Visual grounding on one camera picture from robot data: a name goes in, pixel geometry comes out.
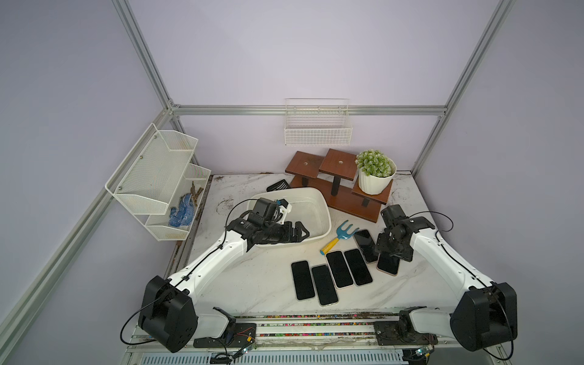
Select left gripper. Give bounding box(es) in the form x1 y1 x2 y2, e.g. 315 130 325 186
262 221 308 246

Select white case phone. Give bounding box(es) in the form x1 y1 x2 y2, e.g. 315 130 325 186
377 252 401 276

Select dark phone bottom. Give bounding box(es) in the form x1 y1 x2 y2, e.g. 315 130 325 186
354 230 379 263

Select white plastic storage box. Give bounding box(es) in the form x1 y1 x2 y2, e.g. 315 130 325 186
252 187 332 243

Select clear case phone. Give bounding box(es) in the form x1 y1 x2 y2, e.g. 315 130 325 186
290 260 316 301

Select light blue case phone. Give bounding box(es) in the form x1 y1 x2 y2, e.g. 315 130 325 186
326 251 354 288

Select pink case phone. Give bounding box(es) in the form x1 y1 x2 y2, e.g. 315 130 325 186
311 265 339 306

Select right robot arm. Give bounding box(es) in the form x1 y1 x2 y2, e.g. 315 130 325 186
376 205 518 351

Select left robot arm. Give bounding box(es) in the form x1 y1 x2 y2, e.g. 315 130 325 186
138 218 310 353

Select black plastic scoop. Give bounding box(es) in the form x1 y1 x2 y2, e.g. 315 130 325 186
266 179 290 193

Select blue yellow garden rake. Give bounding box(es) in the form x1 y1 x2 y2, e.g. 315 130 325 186
320 221 360 256

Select white pot green plant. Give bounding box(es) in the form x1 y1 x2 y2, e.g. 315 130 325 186
355 150 397 196

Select brown wooden tiered stand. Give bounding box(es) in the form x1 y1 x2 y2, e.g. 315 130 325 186
285 148 392 223

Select blue cloth in shelf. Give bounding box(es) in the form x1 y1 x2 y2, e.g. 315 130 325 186
168 193 195 228

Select white mesh two-tier shelf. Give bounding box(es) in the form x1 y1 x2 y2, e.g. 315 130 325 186
105 124 211 241

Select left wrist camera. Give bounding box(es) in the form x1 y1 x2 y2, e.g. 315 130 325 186
249 198 292 228

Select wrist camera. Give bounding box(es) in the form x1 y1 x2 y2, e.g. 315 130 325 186
380 205 410 229
249 198 292 228

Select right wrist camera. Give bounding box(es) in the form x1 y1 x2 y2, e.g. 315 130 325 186
380 205 410 229

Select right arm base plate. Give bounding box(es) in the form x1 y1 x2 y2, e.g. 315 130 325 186
374 321 438 346

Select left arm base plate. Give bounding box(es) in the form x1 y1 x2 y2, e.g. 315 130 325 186
193 322 257 349

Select white wire wall basket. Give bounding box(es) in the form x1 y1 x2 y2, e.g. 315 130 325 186
284 98 353 147

